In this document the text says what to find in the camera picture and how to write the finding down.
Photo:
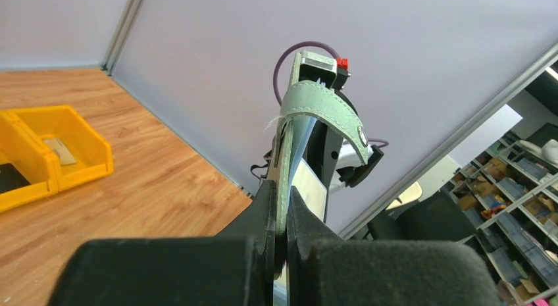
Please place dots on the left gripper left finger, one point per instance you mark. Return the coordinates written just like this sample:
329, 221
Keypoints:
234, 267

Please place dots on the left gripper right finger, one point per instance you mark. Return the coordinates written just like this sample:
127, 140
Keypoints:
324, 269

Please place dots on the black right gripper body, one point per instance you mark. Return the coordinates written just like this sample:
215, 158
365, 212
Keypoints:
350, 168

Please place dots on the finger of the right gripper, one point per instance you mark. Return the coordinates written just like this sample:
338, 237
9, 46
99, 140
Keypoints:
321, 154

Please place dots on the green card holder wallet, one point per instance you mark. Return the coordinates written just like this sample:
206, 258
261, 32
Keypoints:
304, 102

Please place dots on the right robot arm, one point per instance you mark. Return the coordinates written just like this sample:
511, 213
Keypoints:
336, 185

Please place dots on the tan card in holder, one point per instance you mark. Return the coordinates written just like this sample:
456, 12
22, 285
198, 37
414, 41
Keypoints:
311, 189

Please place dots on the tan card in bin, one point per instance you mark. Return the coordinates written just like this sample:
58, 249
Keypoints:
60, 150

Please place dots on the black card in bin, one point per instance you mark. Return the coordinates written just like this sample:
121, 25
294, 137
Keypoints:
11, 178

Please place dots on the storage shelf rack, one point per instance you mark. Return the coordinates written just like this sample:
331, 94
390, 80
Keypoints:
510, 196

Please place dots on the right yellow bin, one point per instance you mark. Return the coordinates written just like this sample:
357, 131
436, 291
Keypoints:
92, 152

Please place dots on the yellow bin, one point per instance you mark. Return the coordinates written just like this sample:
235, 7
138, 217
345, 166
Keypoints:
27, 169
92, 152

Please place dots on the middle yellow bin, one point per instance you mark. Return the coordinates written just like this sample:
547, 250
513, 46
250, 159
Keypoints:
27, 169

